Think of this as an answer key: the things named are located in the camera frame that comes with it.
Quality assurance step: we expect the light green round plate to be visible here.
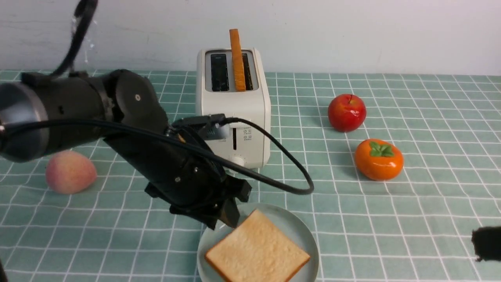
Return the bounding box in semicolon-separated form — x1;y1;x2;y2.
197;203;320;282

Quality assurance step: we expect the toast slice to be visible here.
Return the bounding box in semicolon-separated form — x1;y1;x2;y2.
229;29;246;92
204;209;311;282

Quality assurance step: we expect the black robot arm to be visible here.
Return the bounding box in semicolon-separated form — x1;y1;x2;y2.
0;70;251;229

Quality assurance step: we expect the white two-slot toaster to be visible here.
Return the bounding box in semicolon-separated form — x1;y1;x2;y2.
195;48;271;169

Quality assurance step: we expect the orange persimmon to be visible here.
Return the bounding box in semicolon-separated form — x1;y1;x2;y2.
354;139;404;181

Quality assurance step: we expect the pink peach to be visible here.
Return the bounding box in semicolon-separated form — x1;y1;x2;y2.
45;150;97;195

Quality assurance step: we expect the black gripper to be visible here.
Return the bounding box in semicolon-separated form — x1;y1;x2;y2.
104;130;251;230

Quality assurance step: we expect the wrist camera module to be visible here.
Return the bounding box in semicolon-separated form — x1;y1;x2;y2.
171;114;231;141

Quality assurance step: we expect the green checkered tablecloth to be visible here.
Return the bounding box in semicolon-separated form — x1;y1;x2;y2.
0;73;501;282

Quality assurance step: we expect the red apple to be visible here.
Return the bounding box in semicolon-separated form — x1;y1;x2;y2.
328;93;367;132

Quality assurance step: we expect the black object at edge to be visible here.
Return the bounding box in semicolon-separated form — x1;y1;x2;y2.
471;226;501;262

